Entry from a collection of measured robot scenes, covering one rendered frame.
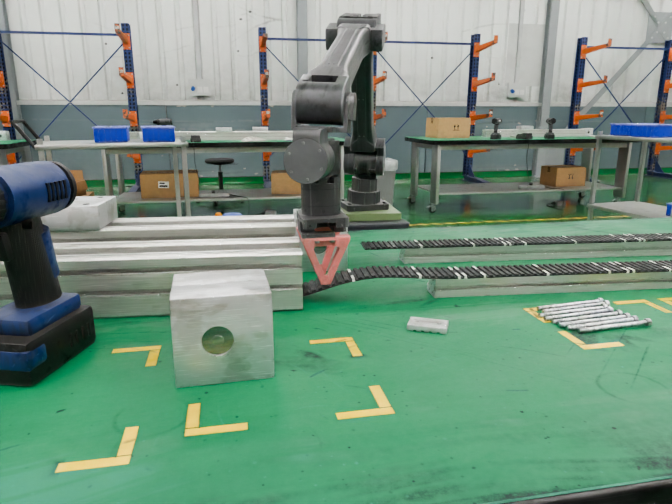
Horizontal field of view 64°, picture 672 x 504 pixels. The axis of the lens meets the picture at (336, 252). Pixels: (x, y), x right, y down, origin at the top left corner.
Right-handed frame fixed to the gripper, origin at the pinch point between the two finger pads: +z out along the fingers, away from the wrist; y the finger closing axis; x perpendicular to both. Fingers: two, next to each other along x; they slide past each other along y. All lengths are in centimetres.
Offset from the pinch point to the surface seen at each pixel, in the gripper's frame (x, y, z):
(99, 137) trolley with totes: -105, -296, -19
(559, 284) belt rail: 36.6, 3.0, 3.3
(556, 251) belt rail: 47.2, -15.6, 2.7
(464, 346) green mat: 14.3, 20.0, 4.6
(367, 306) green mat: 5.7, 4.8, 4.0
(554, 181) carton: 337, -503, 43
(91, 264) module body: -31.2, 4.2, -4.4
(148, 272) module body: -24.3, 3.4, -2.6
